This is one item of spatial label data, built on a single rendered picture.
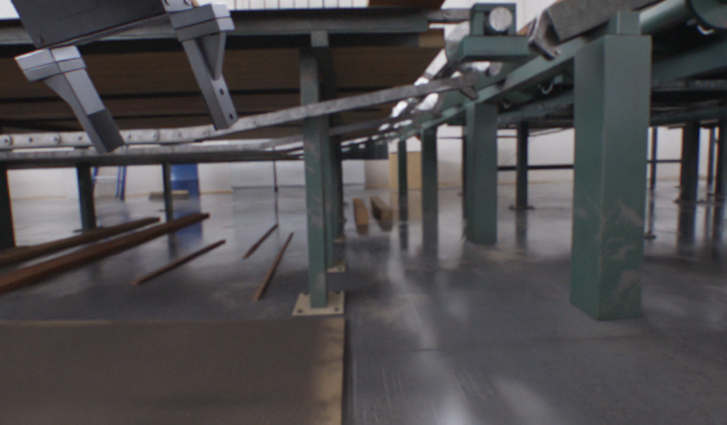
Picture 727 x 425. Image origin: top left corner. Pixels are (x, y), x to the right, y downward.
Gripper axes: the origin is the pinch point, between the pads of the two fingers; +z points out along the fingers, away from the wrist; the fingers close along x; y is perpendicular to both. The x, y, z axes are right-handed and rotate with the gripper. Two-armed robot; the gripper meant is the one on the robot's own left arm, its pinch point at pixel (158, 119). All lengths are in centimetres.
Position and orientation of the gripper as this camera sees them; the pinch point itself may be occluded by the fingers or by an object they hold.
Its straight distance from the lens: 40.7
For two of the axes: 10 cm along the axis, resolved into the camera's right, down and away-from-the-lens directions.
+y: 0.7, -4.8, 8.7
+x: -9.8, 1.4, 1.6
